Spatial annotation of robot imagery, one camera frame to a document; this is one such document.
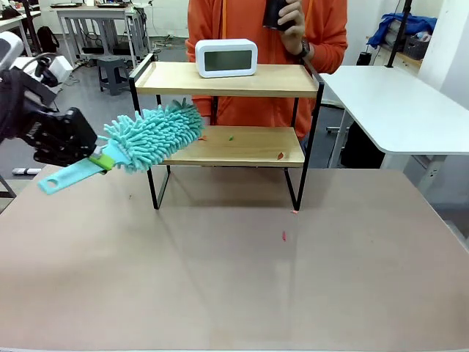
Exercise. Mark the person's orange hoodie torso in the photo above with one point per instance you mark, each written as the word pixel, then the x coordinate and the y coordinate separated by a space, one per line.
pixel 238 22

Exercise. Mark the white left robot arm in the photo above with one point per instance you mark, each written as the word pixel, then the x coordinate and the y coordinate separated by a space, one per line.
pixel 9 47

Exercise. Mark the black stand pole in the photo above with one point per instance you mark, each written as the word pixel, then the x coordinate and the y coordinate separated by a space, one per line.
pixel 399 33

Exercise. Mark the white side table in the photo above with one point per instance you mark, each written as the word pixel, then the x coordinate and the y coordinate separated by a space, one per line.
pixel 395 110

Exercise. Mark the white metal workbench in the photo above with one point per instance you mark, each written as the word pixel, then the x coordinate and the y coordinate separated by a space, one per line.
pixel 91 11

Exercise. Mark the teal microfibre duster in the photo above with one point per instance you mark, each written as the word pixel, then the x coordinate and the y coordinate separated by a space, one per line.
pixel 161 135

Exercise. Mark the two-tier wood shelf black frame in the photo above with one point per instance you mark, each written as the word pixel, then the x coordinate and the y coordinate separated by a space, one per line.
pixel 227 82

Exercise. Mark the blue cloth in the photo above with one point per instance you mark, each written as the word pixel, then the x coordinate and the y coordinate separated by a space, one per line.
pixel 399 22

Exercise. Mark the grey plastic stool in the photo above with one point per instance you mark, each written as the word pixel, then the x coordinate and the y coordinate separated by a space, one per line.
pixel 113 64

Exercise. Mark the person's left hand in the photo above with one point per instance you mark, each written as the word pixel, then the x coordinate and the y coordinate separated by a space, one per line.
pixel 295 34

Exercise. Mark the black backpack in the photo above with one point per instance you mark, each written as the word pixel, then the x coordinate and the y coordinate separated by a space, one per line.
pixel 47 39

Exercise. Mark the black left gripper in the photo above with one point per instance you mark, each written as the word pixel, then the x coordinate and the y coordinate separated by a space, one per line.
pixel 62 135

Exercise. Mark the white digital alarm clock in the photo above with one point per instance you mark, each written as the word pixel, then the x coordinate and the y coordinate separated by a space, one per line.
pixel 226 58

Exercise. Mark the black plastic crate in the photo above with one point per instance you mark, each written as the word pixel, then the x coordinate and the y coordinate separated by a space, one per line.
pixel 417 47

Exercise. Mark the white power strip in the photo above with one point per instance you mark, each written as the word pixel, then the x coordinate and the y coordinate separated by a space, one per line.
pixel 25 171

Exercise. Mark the dark wristwatch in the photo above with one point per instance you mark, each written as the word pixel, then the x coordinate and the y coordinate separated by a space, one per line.
pixel 305 48

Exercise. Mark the black cup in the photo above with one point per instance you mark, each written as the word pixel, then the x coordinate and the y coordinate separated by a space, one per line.
pixel 273 12

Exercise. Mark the person's left forearm orange sleeve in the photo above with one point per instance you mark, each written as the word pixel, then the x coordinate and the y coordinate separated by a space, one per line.
pixel 326 47

